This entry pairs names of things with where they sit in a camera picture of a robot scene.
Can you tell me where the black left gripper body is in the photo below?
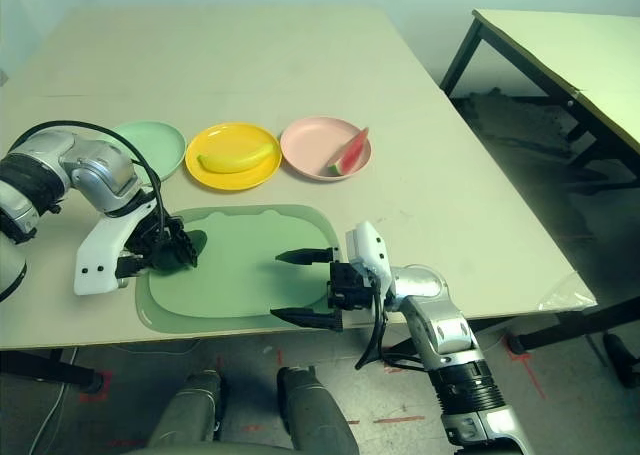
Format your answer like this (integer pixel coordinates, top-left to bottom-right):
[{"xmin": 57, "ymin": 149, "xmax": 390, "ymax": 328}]
[{"xmin": 117, "ymin": 214, "xmax": 174, "ymax": 279}]

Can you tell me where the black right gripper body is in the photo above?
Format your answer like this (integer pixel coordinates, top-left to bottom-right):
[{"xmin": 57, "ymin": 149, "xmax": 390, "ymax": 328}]
[{"xmin": 327, "ymin": 260, "xmax": 379, "ymax": 312}]

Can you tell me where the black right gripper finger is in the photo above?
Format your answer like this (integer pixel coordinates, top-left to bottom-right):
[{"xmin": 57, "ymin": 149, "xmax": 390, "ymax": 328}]
[
  {"xmin": 274, "ymin": 247, "xmax": 335, "ymax": 267},
  {"xmin": 269, "ymin": 307, "xmax": 344, "ymax": 332}
]

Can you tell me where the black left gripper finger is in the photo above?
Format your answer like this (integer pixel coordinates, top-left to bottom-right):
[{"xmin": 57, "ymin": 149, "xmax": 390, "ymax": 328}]
[{"xmin": 168, "ymin": 217, "xmax": 200, "ymax": 269}]

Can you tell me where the dark green toy avocado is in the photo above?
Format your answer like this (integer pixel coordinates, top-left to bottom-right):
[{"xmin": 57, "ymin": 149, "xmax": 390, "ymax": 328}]
[{"xmin": 149, "ymin": 229, "xmax": 209, "ymax": 276}]

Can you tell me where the yellow toy banana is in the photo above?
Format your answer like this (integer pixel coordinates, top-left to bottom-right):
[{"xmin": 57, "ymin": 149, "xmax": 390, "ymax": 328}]
[{"xmin": 196, "ymin": 142, "xmax": 278, "ymax": 175}]

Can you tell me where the red toy watermelon slice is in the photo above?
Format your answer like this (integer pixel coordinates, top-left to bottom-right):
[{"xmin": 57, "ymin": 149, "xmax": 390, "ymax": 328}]
[{"xmin": 326, "ymin": 126, "xmax": 370, "ymax": 177}]

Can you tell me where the green cutting board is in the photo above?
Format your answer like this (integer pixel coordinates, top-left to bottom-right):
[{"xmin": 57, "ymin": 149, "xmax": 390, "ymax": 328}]
[{"xmin": 134, "ymin": 204, "xmax": 341, "ymax": 335}]

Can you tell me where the yellow round plate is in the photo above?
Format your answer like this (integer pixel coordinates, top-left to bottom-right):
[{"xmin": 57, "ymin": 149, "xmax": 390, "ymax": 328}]
[{"xmin": 184, "ymin": 122, "xmax": 282, "ymax": 192}]

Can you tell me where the grey right robot leg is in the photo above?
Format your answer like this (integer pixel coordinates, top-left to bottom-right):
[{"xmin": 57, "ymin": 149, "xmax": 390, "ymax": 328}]
[{"xmin": 277, "ymin": 365, "xmax": 359, "ymax": 455}]

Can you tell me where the grey robot leg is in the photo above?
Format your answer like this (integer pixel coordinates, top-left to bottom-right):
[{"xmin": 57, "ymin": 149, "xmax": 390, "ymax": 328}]
[
  {"xmin": 147, "ymin": 369, "xmax": 226, "ymax": 446},
  {"xmin": 277, "ymin": 365, "xmax": 359, "ymax": 455}
]

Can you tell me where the mint green round plate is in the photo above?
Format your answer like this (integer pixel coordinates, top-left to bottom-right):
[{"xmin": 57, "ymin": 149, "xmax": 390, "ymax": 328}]
[{"xmin": 110, "ymin": 120, "xmax": 187, "ymax": 182}]

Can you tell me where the pink round plate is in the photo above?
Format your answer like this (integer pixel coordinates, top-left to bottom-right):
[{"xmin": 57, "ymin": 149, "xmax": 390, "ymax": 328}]
[{"xmin": 279, "ymin": 116, "xmax": 373, "ymax": 183}]

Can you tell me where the grey left robot leg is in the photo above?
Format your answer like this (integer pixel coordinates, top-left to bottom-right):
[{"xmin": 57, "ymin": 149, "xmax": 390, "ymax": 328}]
[{"xmin": 147, "ymin": 369, "xmax": 226, "ymax": 446}]

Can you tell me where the grey robot torso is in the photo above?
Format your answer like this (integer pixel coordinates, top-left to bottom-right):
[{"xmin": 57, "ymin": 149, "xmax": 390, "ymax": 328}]
[{"xmin": 122, "ymin": 439, "xmax": 301, "ymax": 455}]

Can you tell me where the clear plastic bag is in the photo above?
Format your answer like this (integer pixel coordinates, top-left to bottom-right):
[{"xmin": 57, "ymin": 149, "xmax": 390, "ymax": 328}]
[{"xmin": 537, "ymin": 269, "xmax": 599, "ymax": 312}]

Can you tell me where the side table with black legs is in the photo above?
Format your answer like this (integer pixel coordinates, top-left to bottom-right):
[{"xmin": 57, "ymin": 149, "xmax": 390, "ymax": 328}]
[{"xmin": 439, "ymin": 8, "xmax": 640, "ymax": 176}]

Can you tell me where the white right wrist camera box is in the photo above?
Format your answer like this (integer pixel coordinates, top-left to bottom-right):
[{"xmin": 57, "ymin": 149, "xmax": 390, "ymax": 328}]
[{"xmin": 344, "ymin": 220, "xmax": 391, "ymax": 281}]

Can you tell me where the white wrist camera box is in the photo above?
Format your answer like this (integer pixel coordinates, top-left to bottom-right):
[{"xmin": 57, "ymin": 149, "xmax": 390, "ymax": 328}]
[
  {"xmin": 344, "ymin": 220, "xmax": 391, "ymax": 281},
  {"xmin": 73, "ymin": 199, "xmax": 156, "ymax": 296}
]

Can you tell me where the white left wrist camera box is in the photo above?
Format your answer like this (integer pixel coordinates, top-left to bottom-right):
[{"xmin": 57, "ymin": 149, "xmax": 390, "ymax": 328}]
[{"xmin": 73, "ymin": 199, "xmax": 156, "ymax": 296}]

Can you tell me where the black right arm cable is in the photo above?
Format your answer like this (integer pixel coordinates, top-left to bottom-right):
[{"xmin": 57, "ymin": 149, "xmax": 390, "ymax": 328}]
[{"xmin": 354, "ymin": 279, "xmax": 426, "ymax": 371}]

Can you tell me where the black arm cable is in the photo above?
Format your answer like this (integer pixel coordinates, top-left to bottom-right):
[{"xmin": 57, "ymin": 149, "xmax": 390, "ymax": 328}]
[
  {"xmin": 354, "ymin": 279, "xmax": 426, "ymax": 371},
  {"xmin": 9, "ymin": 119, "xmax": 169, "ymax": 236}
]

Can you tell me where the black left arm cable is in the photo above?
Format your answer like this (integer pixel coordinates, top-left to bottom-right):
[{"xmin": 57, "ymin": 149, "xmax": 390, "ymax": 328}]
[{"xmin": 9, "ymin": 119, "xmax": 169, "ymax": 236}]

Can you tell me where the white floor cable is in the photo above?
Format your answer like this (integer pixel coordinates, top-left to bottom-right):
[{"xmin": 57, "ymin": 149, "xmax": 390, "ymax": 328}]
[{"xmin": 32, "ymin": 347, "xmax": 79, "ymax": 455}]

